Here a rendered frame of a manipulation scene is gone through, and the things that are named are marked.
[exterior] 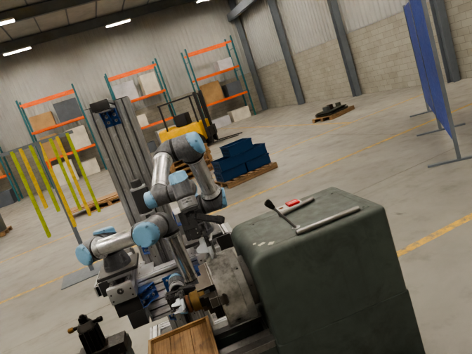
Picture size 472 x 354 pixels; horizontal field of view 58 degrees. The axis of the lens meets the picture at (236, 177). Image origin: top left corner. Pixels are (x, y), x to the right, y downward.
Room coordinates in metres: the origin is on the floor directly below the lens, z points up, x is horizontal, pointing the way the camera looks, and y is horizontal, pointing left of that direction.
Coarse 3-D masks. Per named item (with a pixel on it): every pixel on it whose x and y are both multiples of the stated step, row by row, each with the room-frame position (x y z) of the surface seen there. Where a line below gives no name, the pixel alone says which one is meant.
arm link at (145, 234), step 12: (156, 216) 2.00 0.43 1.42; (132, 228) 1.97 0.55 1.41; (144, 228) 1.90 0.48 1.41; (156, 228) 1.92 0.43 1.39; (168, 228) 2.00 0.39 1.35; (96, 240) 2.11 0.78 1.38; (108, 240) 2.05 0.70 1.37; (120, 240) 2.01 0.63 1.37; (132, 240) 1.95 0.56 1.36; (144, 240) 1.91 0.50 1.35; (156, 240) 1.92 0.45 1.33; (84, 252) 2.08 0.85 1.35; (96, 252) 2.08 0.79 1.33; (108, 252) 2.07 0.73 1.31; (84, 264) 2.11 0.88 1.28
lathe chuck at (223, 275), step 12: (216, 264) 1.67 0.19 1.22; (228, 264) 1.65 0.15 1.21; (216, 276) 1.62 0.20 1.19; (228, 276) 1.61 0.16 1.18; (216, 288) 1.59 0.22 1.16; (228, 288) 1.59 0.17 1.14; (228, 300) 1.61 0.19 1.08; (240, 300) 1.58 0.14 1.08; (228, 312) 1.57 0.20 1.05; (240, 312) 1.59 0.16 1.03
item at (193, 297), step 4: (192, 292) 1.71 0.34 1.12; (196, 292) 1.69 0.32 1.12; (200, 292) 1.71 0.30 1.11; (184, 296) 1.71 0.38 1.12; (188, 296) 1.70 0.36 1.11; (192, 296) 1.68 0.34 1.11; (196, 296) 1.68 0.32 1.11; (184, 300) 1.68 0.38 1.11; (188, 300) 1.68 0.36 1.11; (192, 300) 1.67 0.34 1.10; (196, 300) 1.67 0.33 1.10; (188, 304) 1.67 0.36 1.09; (192, 304) 1.67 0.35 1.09; (196, 304) 1.67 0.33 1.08; (200, 304) 1.67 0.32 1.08; (188, 308) 1.67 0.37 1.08; (192, 308) 1.67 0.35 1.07; (196, 308) 1.67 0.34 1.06; (200, 308) 1.68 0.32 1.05; (188, 312) 1.67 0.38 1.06
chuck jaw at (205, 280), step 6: (204, 264) 1.79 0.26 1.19; (204, 270) 1.77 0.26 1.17; (198, 276) 1.76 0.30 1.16; (204, 276) 1.76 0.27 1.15; (210, 276) 1.75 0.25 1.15; (204, 282) 1.74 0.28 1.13; (210, 282) 1.74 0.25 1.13; (198, 288) 1.73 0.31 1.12; (204, 288) 1.73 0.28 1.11; (210, 288) 1.75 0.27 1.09
